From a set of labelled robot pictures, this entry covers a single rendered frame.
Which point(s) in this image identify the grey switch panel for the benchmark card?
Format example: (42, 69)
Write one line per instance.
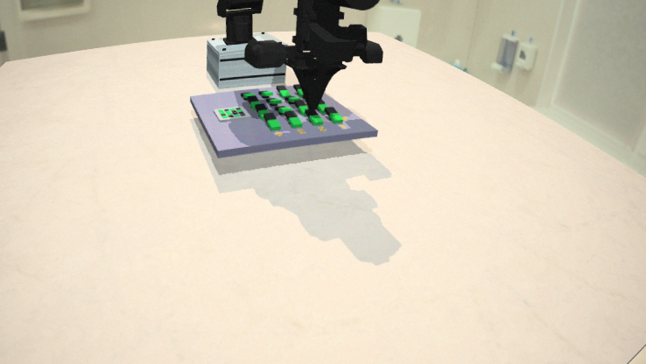
(250, 121)

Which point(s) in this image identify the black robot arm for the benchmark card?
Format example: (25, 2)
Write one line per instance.
(328, 42)

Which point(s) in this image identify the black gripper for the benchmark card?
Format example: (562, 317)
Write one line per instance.
(313, 76)

